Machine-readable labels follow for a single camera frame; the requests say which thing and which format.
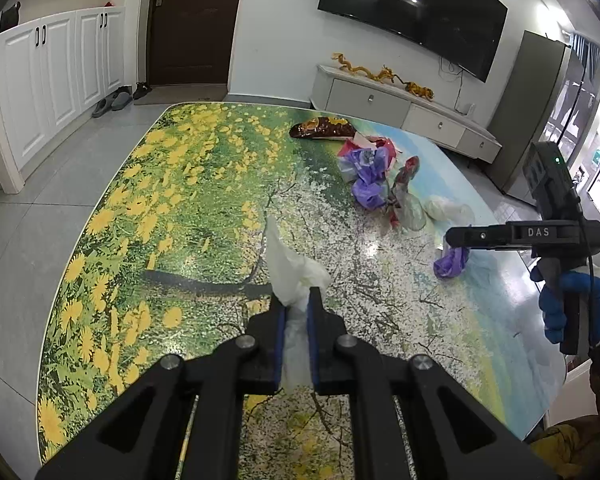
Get white tissue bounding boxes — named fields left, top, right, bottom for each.
left=265, top=216, right=330, bottom=392

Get black bag on cabinet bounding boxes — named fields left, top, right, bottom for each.
left=0, top=1, right=21, bottom=34

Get brown door mat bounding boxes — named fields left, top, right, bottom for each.
left=134, top=84, right=227, bottom=105

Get black wall television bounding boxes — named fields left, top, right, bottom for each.
left=317, top=0, right=507, bottom=81

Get dark brown entrance door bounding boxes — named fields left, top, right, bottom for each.
left=147, top=0, right=239, bottom=84

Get yellow jacket sleeve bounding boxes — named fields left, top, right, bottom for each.
left=526, top=349, right=600, bottom=480

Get white tv cabinet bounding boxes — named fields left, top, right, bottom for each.
left=311, top=65, right=502, bottom=164

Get small purple wrapper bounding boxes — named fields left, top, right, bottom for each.
left=432, top=242, right=470, bottom=280

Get clear plastic bag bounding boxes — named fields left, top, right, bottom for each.
left=394, top=194, right=475, bottom=231

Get grey refrigerator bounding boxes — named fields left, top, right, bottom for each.
left=486, top=32, right=597, bottom=206

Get red wrapper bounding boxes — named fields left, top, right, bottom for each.
left=387, top=156, right=426, bottom=231

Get purple plastic wrapper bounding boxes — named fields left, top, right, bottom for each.
left=338, top=146, right=390, bottom=210

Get white shoe cabinet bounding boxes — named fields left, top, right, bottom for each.
left=0, top=6, right=125, bottom=172

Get grey slippers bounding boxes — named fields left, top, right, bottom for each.
left=92, top=82, right=151, bottom=118

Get right blue white gloved hand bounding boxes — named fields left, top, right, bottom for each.
left=539, top=266, right=600, bottom=361

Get golden dragon ornament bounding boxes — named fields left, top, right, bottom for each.
left=332, top=52, right=434, bottom=102

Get brown snack bag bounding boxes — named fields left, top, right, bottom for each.
left=289, top=116, right=358, bottom=140

